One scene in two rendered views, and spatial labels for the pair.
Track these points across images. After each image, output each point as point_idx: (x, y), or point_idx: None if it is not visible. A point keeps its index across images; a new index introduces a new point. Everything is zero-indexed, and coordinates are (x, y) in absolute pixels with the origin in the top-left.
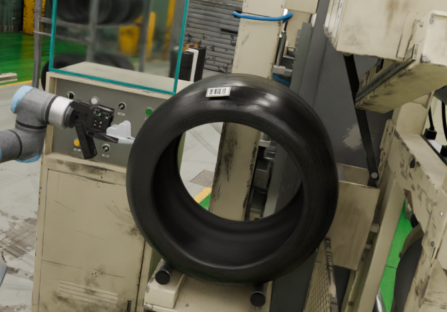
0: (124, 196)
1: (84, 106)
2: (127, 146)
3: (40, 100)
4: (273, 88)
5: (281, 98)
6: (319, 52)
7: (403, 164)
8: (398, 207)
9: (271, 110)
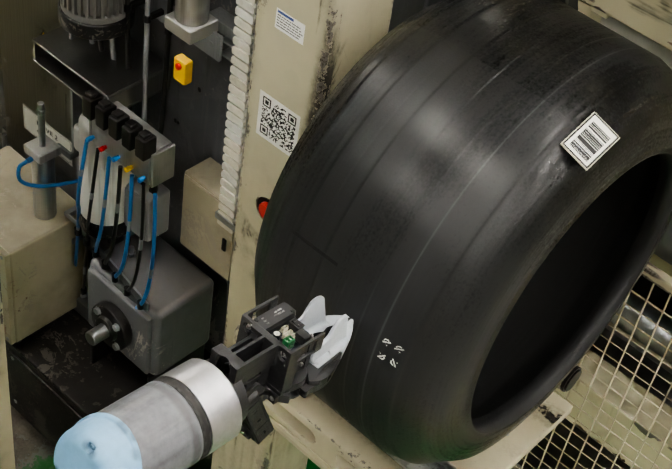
0: None
1: (262, 358)
2: None
3: (181, 438)
4: (591, 39)
5: (643, 63)
6: None
7: None
8: None
9: (660, 107)
